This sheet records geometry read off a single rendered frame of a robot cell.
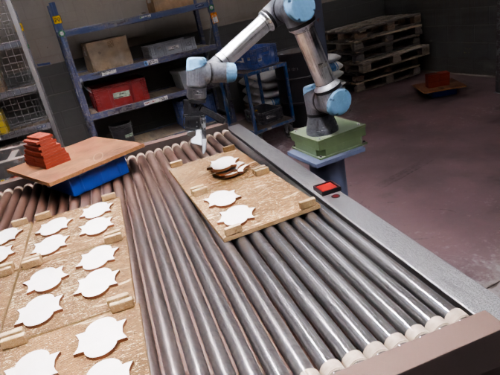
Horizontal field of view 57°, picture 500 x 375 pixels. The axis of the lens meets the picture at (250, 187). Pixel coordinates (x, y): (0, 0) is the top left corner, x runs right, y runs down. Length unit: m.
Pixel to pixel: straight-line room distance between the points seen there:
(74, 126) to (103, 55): 1.14
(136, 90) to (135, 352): 4.97
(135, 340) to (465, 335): 0.71
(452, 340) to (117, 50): 5.36
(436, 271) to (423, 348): 0.31
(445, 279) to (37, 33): 5.80
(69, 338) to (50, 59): 5.39
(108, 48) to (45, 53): 0.89
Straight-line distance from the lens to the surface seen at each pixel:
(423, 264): 1.27
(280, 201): 1.63
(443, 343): 1.00
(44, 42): 6.43
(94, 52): 5.86
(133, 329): 1.20
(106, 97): 5.86
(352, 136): 2.20
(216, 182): 1.91
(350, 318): 1.10
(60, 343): 1.27
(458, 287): 1.20
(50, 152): 2.38
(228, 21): 6.93
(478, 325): 1.05
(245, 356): 1.05
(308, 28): 1.94
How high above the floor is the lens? 1.62
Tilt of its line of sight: 23 degrees down
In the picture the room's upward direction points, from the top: 12 degrees counter-clockwise
